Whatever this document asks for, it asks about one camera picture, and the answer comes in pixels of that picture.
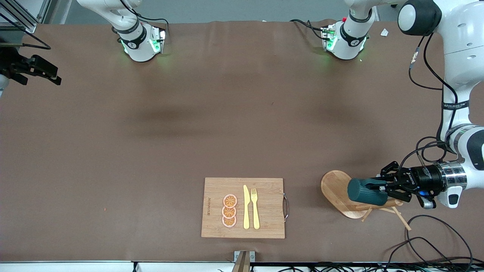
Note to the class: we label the bamboo mug rack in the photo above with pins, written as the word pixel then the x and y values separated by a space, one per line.
pixel 334 189

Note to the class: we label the orange slice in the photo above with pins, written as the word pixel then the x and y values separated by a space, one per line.
pixel 229 212
pixel 230 201
pixel 229 222

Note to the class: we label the brown wooden bar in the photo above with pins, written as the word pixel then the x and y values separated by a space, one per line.
pixel 242 264

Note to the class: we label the brown table cover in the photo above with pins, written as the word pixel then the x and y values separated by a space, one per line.
pixel 151 151

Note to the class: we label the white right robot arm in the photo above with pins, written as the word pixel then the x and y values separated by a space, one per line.
pixel 136 49

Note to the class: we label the yellow plastic fork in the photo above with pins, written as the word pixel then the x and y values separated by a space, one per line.
pixel 256 215

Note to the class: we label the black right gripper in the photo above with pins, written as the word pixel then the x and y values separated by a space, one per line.
pixel 10 65

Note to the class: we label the small metal bracket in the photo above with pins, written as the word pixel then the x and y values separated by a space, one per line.
pixel 252 257

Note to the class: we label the aluminium frame profile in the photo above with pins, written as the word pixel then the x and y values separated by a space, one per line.
pixel 28 26

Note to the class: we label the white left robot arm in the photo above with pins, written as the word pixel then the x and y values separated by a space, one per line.
pixel 465 37

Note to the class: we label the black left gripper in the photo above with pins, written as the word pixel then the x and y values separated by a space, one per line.
pixel 422 178

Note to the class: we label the teal ribbed cup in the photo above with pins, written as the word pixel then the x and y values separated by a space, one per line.
pixel 363 194

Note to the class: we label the yellow plastic knife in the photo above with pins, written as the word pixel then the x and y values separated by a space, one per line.
pixel 246 211

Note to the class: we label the white paper scrap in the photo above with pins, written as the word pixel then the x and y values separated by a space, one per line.
pixel 384 32

